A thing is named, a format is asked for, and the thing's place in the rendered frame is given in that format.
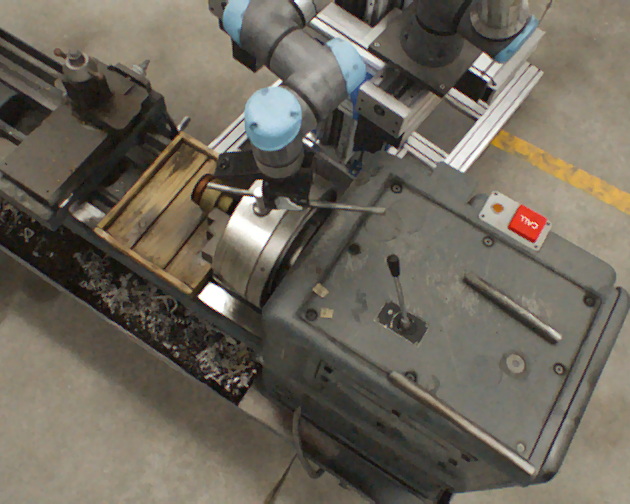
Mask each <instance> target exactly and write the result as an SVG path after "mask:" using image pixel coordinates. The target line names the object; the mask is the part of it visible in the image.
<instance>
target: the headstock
mask: <svg viewBox="0 0 630 504"><path fill-rule="evenodd" d="M430 175H432V172H429V171H427V170H425V169H423V168H421V167H419V166H416V165H414V164H412V163H410V162H408V161H406V160H404V158H400V157H398V156H396V155H394V154H392V153H388V152H386V151H378V152H376V153H373V154H372V155H371V156H370V158H369V159H368V161H367V163H366V164H365V166H364V167H363V168H362V170H360V171H359V173H358V175H357V176H356V178H355V179H354V181H353V182H352V183H351V185H350V186H349V188H347V189H348V190H346V191H345V193H344V194H343V196H342V197H341V198H340V200H339V201H338V202H339V204H350V205H359V206H369V207H380V208H386V214H377V213H367V212H356V211H346V210H337V209H332V211H331V212H330V214H329V215H328V217H327V219H326V220H325V222H324V223H323V224H322V226H320V227H319V229H318V231H317V232H316V234H315V235H314V237H313V238H312V239H311V241H310V242H309V245H308V246H306V247H305V249H304V250H303V252H302V253H301V254H300V256H299V258H298V260H297V261H296V262H295V264H293V265H292V267H291V268H290V269H289V272H288V273H287V275H286V276H285V277H284V279H283V280H282V282H280V283H279V285H278V287H277V288H276V290H275V291H274V292H273V294H272V295H271V297H270V299H269V300H268V302H266V303H265V305H264V306H263V308H262V360H263V363H264V365H265V366H267V367H268V369H269V370H271V371H272V372H274V373H275V374H277V375H278V376H281V377H282V378H284V379H286V380H301V381H304V383H305V384H308V385H309V386H311V387H312V388H314V389H315V390H317V391H319V392H320V393H323V394H324V395H326V396H327V398H329V399H330V400H332V401H333V402H336V403H337V404H339V405H340V406H342V407H343V408H345V409H346V410H349V411H350V413H352V414H354V415H355V416H357V417H358V418H360V419H361V420H364V421H365V422H367V423H368V424H370V425H371V426H373V428H374V429H376V430H378V431H380V432H381V433H383V434H384V435H386V436H388V437H389V438H392V439H393V440H395V441H396V442H398V443H399V445H401V446H402V447H404V448H405V449H408V450H409V451H411V452H412V453H414V454H415V455H417V456H418V457H420V458H423V459H424V460H426V462H427V463H429V464H430V465H432V466H433V467H435V468H437V469H439V470H440V471H442V472H443V473H445V474H446V475H448V476H449V477H451V478H453V480H455V481H457V482H458V483H460V484H461V485H463V486H464V487H466V488H469V489H471V490H473V491H486V490H495V489H505V488H513V487H522V488H526V487H528V486H533V484H541V483H547V482H549V481H550V480H552V479H553V478H554V477H555V475H556V474H557V472H558V470H559V468H560V465H562V463H563V461H564V458H565V456H566V453H567V451H568V448H569V446H570V444H571V441H572V438H573V436H574V434H576V431H577V429H578V427H579V423H580V421H581V419H582V416H583V414H584V412H585V410H586V406H587V404H588V402H590V399H591V397H592V395H593V392H594V389H595V387H596V385H597V382H598V380H599V377H600V375H601V372H602V370H603V368H605V365H606V362H607V360H608V358H609V355H610V353H611V351H612V347H613V345H614V343H615V341H616V338H617V336H618V334H619V330H621V328H622V326H623V323H624V321H625V319H626V316H627V313H628V311H629V309H630V296H629V294H628V292H627V291H626V290H625V289H624V288H622V286H616V288H613V285H614V283H615V280H616V274H615V270H614V268H613V267H612V266H611V265H610V264H608V263H607V262H605V261H603V260H600V259H599V258H597V257H595V255H593V254H592V253H590V252H588V251H586V250H583V249H582V248H580V247H578V246H576V245H575V244H573V243H571V241H569V240H567V239H565V238H563V237H561V236H560V235H558V234H556V233H554V232H552V231H550V230H549V232H548V234H547V235H546V237H545V239H544V241H543V244H542V246H541V248H540V250H539V251H538V252H536V251H534V250H532V249H530V248H528V247H527V246H525V245H523V244H521V243H520V241H517V240H515V239H513V238H512V237H510V236H508V235H507V234H505V233H502V232H500V231H499V230H497V229H495V227H493V226H492V225H490V224H487V223H485V222H484V221H482V220H480V219H478V218H477V217H478V215H479V213H480V211H481V209H482V208H483V206H484V204H485V202H486V201H487V198H488V196H490V195H487V194H478V195H475V196H473V197H471V198H470V201H469V202H468V203H466V205H465V206H464V207H463V206H462V205H460V204H458V203H457V200H456V199H455V197H454V195H453V193H452V190H450V189H448V188H447V186H444V185H442V184H440V183H439V182H437V181H435V180H433V179H432V178H429V176H430ZM391 254H395V255H397V256H398V259H399V268H400V275H399V280H400V285H401V290H403V295H404V301H405V306H406V313H407V317H410V318H411V319H413V320H414V322H415V325H417V328H415V331H414V333H412V334H411V335H403V334H401V333H399V331H398V330H397V321H398V320H399V319H400V318H401V313H400V307H399V302H398V296H397V291H396V286H395V281H394V277H392V275H391V272H390V269H389V266H387V262H386V259H387V256H389V255H391ZM316 267H318V268H323V269H322V274H315V273H316ZM469 270H471V272H474V273H475V274H476V275H478V276H479V277H481V278H482V279H484V280H485V281H487V282H489V283H490V284H492V286H493V287H495V288H496V289H498V290H499V291H500V292H502V293H504V294H506V295H507V296H509V297H510V298H512V299H513V301H514V302H516V303H517V304H520V305H521V306H523V307H524V308H526V309H527V310H528V311H530V312H531V313H533V314H534V316H537V317H538V318H540V319H541V320H542V321H544V322H545V323H547V324H548V325H550V326H551V327H553V328H555V329H556V331H557V330H558V332H559V333H561V334H562V337H561V339H560V340H559V341H558V342H557V343H554V342H551V341H550V340H548V339H547V338H546V337H544V336H543V335H541V334H540V333H538V332H537V331H535V329H533V328H532V327H530V326H529V325H527V324H526V323H525V322H523V321H522V320H520V319H518V318H516V317H515V316H514V315H512V313H511V312H509V311H508V310H506V309H505V308H503V307H501V306H500V305H498V304H497V303H495V302H494V301H493V299H491V298H490V297H487V296H486V295H484V294H483V293H482V292H480V291H479V290H477V289H476V288H474V287H472V286H471V284H469V283H468V282H466V281H465V280H464V277H465V276H466V275H467V273H468V272H469ZM317 283H320V285H322V286H323V287H324V288H325V289H327V291H329V293H328V295H327V294H326V295H325V296H324V299H322V297H320V296H319V295H318V294H316V293H315V292H314V291H313V290H312V289H313V288H314V285H315V287H316V285H317ZM320 308H329V309H333V312H335V313H333V314H332V319H330V318H320V314H322V309H320ZM394 368H396V370H397V371H398V372H400V373H401V374H404V375H405V376H407V377H408V378H410V379H411V380H412V381H414V382H415V383H417V385H419V386H421V387H422V388H423V389H425V390H426V391H428V392H429V393H431V394H433V395H435V396H436V397H437V398H439V399H440V401H442V402H443V403H445V404H446V405H448V406H450V407H451V408H453V409H454V410H456V411H457V412H459V413H460V414H461V415H464V417H465V418H467V419H468V420H470V421H471V422H472V423H474V424H475V425H477V426H478V427H481V428H482V429H483V430H485V431H486V432H488V434H489V435H491V436H492V437H494V438H496V439H497V440H499V441H500V442H502V443H503V444H505V445H506V446H507V447H509V448H510V449H513V450H514V452H516V453H517V454H519V455H520V456H521V457H523V458H524V459H526V460H527V461H530V462H531V463H532V464H534V465H535V466H536V468H535V472H534V473H533V475H532V476H531V477H527V476H526V475H524V474H523V473H521V472H520V471H519V470H517V469H516V468H514V466H513V465H510V464H509V463H508V462H506V461H505V460H503V459H502V458H500V457H499V456H498V455H495V454H494V453H492V452H491V451H489V450H488V448H487V447H485V446H484V445H482V444H481V443H478V442H477V441H476V440H474V439H473V438H471V437H470V436H468V435H467V434H466V433H463V431H462V430H460V429H459V428H457V427H456V426H455V425H453V424H452V423H450V422H449V421H447V420H445V419H444V418H442V417H441V416H439V414H438V413H437V412H435V411H434V410H431V409H430V408H428V407H427V406H426V405H424V404H423V403H421V402H420V401H417V400H416V398H415V397H413V396H412V395H410V394H409V393H407V392H406V391H405V390H402V389H401V388H399V387H398V386H396V385H395V384H394V382H392V381H391V380H388V379H387V378H388V376H390V375H391V373H392V372H393V370H394Z"/></svg>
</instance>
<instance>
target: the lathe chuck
mask: <svg viewBox="0 0 630 504"><path fill-rule="evenodd" d="M262 181H263V180H256V181H255V183H254V184H252V185H251V186H250V189H249V190H248V191H254V189H255V187H257V186H261V185H262ZM255 205H256V200H255V198H254V197H248V196H244V197H243V198H242V200H241V201H239V204H238V205H237V207H236V208H235V210H234V212H233V213H232V215H231V218H230V220H229V222H228V223H227V225H225V227H224V230H223V232H222V235H221V237H220V239H219V242H218V245H217V248H216V251H215V254H214V259H213V264H211V268H214V269H215V270H216V269H218V270H219V272H221V274H222V275H223V280H222V279H220V278H219V277H218V276H217V275H216V274H214V273H213V277H214V279H215V280H217V281H218V282H220V283H221V284H223V286H225V287H227V288H229V289H230V290H232V291H233V292H235V293H236V294H238V295H241V296H242V297H244V299H245V300H247V297H246V292H247V287H248V282H249V279H250V277H251V274H252V272H253V268H255V266H256V264H257V262H258V260H259V256H260V255H261V253H262V251H263V249H264V247H265V245H266V242H268V241H269V239H270V237H271V236H272V234H273V232H274V231H275V228H276V226H277V225H278V223H279V222H280V220H282V219H283V217H284V215H285V214H286V212H287V211H288V209H280V210H273V209H272V210H271V211H270V212H269V213H268V214H264V215H261V214H258V213H257V212H256V210H255Z"/></svg>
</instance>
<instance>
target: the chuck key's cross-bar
mask: <svg viewBox="0 0 630 504"><path fill-rule="evenodd" d="M207 189H210V190H216V191H221V192H227V193H232V194H237V195H243V196H248V197H254V193H252V192H254V191H248V190H243V189H237V187H232V186H227V185H221V184H216V183H210V182H209V183H208V184H207ZM254 198H255V197H254ZM310 207H317V208H327V209H337V210H346V211H356V212H367V213H377V214H386V208H380V207H369V206H359V205H350V204H339V202H329V201H319V200H310Z"/></svg>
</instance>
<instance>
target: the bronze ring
mask: <svg viewBox="0 0 630 504"><path fill-rule="evenodd" d="M209 182H210V183H216V184H221V185H227V182H223V181H221V180H220V179H218V178H216V177H215V176H214V175H210V174H205V175H203V176H202V177H201V178H200V179H199V181H198V182H196V183H195V185H194V188H193V190H192V193H191V200H192V202H193V203H194V204H196V205H199V206H200V208H201V209H202V210H203V211H205V212H207V213H208V214H209V213H210V211H211V210H213V209H214V208H215V207H217V208H218V209H220V210H222V211H223V212H225V213H228V214H229V215H232V213H233V212H234V210H235V208H236V207H237V205H238V204H239V203H238V201H236V200H235V199H233V198H232V197H230V196H228V195H227V194H224V193H223V192H221V191H216V190H210V189H207V184H208V183H209Z"/></svg>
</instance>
